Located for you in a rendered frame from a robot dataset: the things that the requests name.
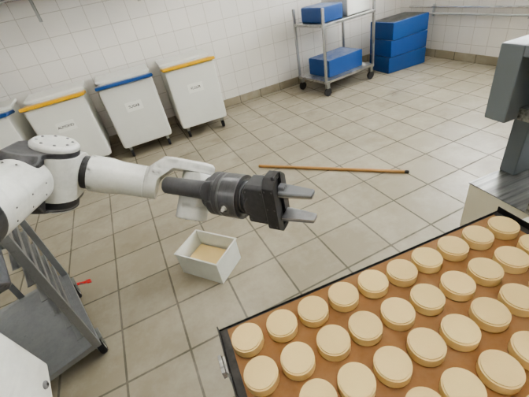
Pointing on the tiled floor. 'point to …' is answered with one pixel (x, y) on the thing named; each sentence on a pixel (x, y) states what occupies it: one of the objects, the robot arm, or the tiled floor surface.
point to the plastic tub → (209, 255)
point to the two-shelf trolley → (326, 51)
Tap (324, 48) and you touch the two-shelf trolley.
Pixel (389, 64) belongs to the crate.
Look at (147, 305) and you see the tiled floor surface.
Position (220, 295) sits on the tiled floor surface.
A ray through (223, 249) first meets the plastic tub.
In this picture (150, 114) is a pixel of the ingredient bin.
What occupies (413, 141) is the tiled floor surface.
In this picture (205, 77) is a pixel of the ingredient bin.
